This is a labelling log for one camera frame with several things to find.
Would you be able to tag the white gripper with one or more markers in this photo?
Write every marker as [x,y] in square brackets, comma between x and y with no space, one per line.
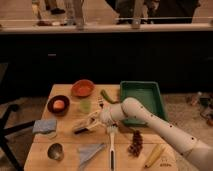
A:
[92,119]

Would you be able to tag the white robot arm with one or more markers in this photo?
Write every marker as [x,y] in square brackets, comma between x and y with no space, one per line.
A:
[188,146]

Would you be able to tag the green chili pepper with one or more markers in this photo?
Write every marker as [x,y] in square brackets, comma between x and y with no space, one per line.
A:
[107,97]

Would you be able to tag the blue-grey triangular cloth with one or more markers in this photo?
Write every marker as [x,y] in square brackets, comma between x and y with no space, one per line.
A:
[86,153]

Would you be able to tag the orange bowl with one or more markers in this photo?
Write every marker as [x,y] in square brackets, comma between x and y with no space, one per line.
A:
[82,88]

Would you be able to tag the orange fruit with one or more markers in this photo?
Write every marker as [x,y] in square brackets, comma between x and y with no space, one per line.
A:
[58,105]

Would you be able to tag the dark brown plate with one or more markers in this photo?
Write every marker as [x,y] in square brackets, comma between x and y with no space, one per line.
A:
[58,97]

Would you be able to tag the brown grape bunch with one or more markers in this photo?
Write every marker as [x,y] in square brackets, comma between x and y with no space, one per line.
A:
[136,146]

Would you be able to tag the blue-grey sponge cloth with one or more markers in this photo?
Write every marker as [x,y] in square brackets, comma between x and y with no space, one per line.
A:
[44,126]

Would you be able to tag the metal cup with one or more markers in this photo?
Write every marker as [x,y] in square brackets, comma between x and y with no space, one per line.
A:
[55,152]

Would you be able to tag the green tray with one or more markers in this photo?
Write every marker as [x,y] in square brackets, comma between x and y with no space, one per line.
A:
[147,92]

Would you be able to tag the yellow corn cob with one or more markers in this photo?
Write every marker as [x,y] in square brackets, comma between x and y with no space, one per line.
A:
[154,155]

